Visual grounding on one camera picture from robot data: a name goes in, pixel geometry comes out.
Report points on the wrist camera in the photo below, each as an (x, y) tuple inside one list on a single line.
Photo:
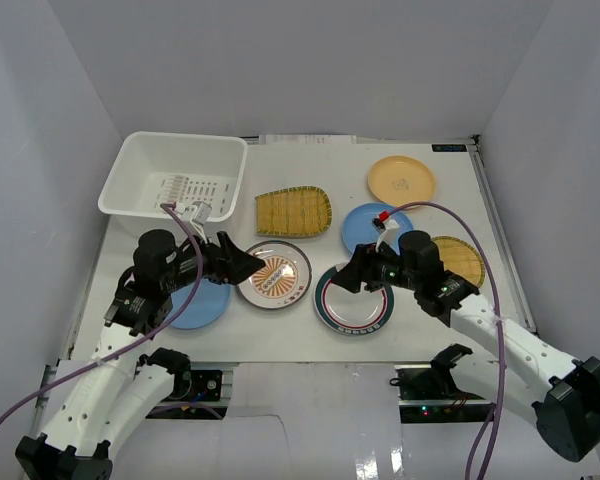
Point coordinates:
[(196, 212), (387, 229)]

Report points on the light blue plate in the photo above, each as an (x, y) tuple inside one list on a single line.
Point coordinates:
[(357, 227), (208, 305)]

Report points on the white paper sheets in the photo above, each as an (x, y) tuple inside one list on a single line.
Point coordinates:
[(307, 139)]

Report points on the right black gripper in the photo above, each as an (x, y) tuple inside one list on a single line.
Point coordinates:
[(362, 269)]

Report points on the white plastic bin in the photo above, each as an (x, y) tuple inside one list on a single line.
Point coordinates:
[(154, 168)]

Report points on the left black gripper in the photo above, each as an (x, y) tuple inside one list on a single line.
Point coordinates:
[(221, 259)]

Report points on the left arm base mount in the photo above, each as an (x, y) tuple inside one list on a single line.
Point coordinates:
[(196, 395)]

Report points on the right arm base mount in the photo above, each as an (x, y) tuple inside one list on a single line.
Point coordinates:
[(424, 398)]

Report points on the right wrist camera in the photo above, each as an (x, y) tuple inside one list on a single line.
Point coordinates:
[(387, 229)]

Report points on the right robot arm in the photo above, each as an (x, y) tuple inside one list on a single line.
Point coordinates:
[(552, 390)]

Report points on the green rimmed white plate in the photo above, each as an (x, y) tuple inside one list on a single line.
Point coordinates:
[(351, 314)]

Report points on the bamboo pattern round plate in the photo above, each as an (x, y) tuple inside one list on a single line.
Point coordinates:
[(461, 258)]

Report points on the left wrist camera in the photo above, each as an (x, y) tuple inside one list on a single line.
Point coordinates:
[(196, 212)]

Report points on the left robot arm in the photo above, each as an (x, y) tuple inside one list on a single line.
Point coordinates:
[(126, 378)]

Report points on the blue table label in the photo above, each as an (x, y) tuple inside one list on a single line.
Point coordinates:
[(449, 148)]

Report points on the sunburst pattern round plate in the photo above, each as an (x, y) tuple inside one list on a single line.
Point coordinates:
[(282, 282)]

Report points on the yellow round plate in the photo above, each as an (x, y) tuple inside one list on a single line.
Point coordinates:
[(398, 180)]

